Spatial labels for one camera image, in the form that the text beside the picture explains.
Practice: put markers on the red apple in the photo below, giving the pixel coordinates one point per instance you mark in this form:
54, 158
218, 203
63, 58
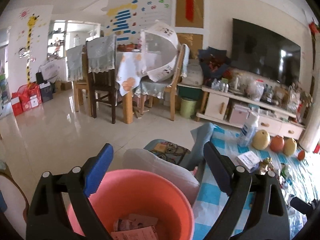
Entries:
277, 144

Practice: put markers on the dark flower bouquet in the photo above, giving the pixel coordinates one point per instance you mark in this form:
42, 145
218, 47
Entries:
214, 64

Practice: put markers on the red gift boxes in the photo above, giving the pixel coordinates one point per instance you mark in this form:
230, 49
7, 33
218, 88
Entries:
26, 98

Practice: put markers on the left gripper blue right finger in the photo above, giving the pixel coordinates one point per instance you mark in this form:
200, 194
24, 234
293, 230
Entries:
233, 180

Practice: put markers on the light wooden chair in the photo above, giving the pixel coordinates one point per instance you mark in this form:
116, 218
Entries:
148, 89

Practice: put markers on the dark wooden chair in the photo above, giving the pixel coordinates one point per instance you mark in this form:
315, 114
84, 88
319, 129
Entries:
101, 53

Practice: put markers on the pink storage box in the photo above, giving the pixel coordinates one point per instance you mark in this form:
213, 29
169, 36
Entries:
239, 114

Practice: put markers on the owl pattern stool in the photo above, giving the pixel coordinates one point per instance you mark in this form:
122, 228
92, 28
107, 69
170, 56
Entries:
168, 151

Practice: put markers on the wooden dining table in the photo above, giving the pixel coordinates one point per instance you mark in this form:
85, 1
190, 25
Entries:
128, 80

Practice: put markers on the cardboard trash in bucket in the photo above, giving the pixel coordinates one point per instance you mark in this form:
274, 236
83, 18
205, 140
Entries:
135, 227

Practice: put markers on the white spray bottle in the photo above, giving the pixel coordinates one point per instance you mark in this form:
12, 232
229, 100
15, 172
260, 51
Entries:
248, 130

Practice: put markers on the green waste bin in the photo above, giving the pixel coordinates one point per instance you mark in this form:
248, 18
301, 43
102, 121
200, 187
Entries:
188, 108

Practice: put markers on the white tv cabinet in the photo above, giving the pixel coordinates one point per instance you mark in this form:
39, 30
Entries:
216, 106

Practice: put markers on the small orange tangerine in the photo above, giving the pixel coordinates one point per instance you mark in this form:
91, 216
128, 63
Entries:
301, 155

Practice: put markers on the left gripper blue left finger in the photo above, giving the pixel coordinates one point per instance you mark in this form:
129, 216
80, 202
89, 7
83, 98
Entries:
81, 182

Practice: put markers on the black television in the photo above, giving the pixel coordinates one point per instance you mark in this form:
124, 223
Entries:
263, 52

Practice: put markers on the white paper box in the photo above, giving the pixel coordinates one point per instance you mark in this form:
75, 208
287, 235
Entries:
249, 160

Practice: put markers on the blue white checkered tablecloth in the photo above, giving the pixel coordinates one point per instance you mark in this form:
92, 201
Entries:
281, 204

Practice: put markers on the yellow pear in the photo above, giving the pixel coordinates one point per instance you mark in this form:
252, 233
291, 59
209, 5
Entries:
261, 140
290, 147

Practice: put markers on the pink plastic bucket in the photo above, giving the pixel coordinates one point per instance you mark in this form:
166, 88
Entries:
120, 193

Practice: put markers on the white mesh food cover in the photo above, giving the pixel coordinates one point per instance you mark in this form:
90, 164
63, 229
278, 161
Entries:
159, 49

